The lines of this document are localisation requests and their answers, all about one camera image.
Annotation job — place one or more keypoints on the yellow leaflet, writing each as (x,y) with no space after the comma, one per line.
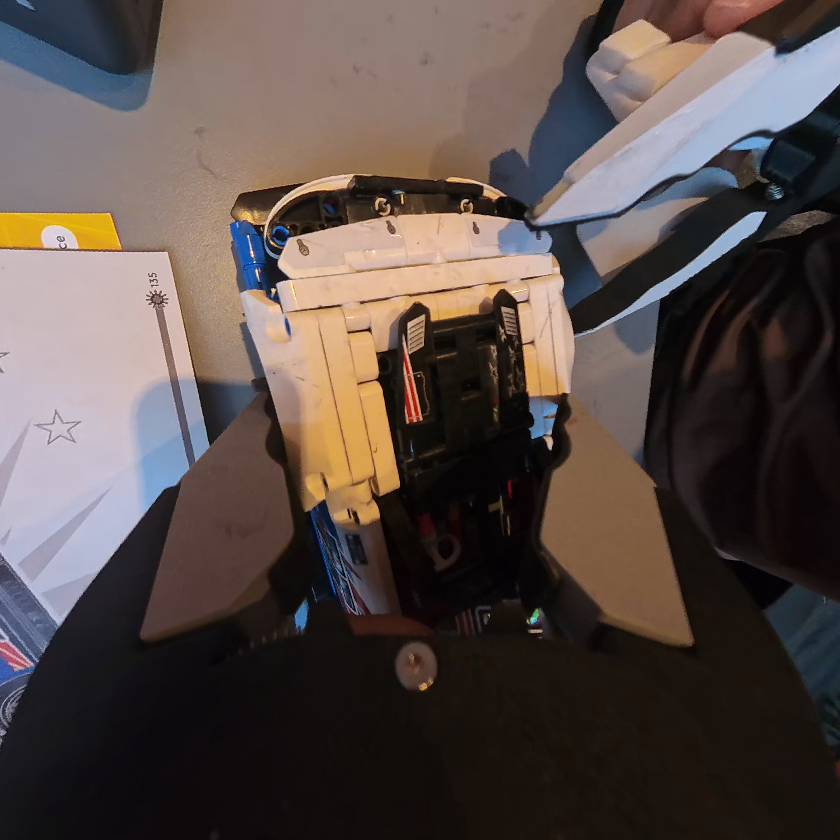
(85,229)

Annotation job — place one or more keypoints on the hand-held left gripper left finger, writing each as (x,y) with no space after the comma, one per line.
(216,544)

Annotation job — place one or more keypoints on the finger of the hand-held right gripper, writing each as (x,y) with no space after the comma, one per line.
(689,124)
(630,262)

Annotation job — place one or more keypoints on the toy brick race car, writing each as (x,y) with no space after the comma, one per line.
(426,295)

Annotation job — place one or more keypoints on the person's left hand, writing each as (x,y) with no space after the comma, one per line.
(387,625)

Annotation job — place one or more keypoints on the black rounded device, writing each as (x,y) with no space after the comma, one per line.
(79,26)

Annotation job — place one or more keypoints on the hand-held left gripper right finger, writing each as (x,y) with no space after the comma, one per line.
(610,544)

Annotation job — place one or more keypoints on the person's right hand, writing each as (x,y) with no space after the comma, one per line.
(735,13)

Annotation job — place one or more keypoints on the race car instruction booklet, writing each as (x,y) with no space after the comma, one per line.
(85,394)

